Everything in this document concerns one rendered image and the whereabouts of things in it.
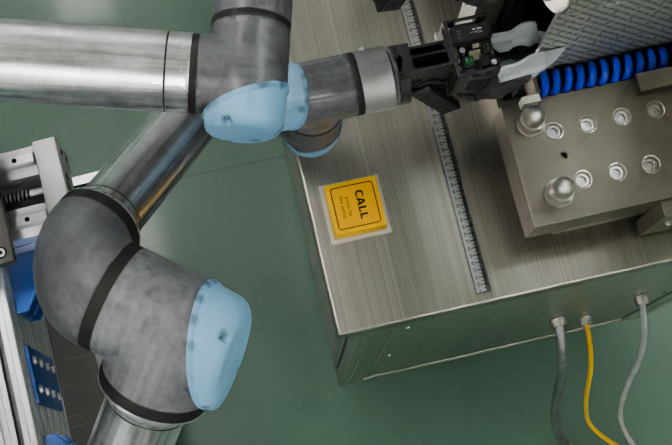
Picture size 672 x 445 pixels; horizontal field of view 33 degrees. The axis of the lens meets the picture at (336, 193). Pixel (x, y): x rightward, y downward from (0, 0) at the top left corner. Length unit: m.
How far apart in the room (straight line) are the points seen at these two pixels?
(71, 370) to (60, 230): 1.07
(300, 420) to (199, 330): 1.29
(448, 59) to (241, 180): 1.21
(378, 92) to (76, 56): 0.41
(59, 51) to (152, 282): 0.24
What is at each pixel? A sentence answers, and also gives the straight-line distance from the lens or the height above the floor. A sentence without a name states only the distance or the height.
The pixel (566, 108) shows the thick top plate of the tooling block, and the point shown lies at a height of 1.03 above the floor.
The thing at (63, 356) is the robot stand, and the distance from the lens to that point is 2.21.
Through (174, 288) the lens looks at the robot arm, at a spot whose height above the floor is 1.28.
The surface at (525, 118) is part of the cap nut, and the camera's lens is 1.40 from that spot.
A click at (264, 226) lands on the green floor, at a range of 2.43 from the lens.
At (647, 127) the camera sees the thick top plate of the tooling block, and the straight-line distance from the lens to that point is 1.47.
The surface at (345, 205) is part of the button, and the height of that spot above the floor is 0.92.
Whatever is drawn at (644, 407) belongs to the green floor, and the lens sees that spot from 2.47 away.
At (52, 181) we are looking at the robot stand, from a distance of 1.68.
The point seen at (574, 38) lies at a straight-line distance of 1.39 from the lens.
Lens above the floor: 2.36
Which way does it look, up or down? 75 degrees down
